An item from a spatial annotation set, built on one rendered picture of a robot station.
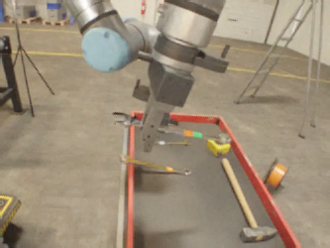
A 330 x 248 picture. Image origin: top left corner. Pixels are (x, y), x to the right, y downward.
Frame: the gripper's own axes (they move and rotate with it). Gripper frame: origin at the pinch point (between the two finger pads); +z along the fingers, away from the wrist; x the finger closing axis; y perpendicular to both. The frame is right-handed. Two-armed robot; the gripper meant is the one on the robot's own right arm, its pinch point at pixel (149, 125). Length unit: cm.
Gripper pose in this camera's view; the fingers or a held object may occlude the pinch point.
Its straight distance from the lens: 42.7
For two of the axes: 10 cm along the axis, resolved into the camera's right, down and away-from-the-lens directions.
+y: -9.3, -1.9, -3.2
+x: 1.7, 5.4, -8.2
